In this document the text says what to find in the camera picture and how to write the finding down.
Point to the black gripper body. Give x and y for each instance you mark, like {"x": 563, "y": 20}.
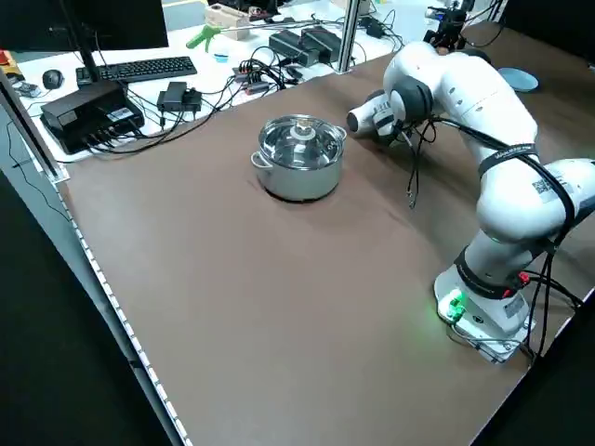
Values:
{"x": 448, "y": 22}

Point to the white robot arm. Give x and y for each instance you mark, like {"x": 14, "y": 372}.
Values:
{"x": 488, "y": 102}

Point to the glass pot lid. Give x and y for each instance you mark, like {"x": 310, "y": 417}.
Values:
{"x": 288, "y": 148}

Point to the blue plate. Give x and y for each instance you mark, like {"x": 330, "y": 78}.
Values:
{"x": 520, "y": 80}

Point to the black power brick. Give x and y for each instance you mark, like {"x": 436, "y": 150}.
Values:
{"x": 323, "y": 41}
{"x": 290, "y": 46}

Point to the steel cooking pot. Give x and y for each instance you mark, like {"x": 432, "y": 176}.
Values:
{"x": 302, "y": 183}

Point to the wooden box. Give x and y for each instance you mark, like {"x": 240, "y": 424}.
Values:
{"x": 225, "y": 16}

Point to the small blue round object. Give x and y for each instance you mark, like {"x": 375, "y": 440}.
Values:
{"x": 222, "y": 56}

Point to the green hand tool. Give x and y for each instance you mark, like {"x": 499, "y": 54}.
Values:
{"x": 200, "y": 37}

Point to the black power adapter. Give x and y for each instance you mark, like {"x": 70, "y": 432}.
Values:
{"x": 179, "y": 97}

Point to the black keyboard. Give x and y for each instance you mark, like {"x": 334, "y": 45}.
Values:
{"x": 139, "y": 69}

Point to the black computer monitor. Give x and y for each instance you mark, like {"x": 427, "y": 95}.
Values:
{"x": 93, "y": 23}

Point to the black electronics box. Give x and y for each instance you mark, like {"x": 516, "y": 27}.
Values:
{"x": 83, "y": 109}

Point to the black computer mouse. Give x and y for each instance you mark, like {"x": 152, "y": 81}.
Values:
{"x": 52, "y": 78}

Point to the aluminium profile post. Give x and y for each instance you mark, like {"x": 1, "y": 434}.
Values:
{"x": 348, "y": 37}

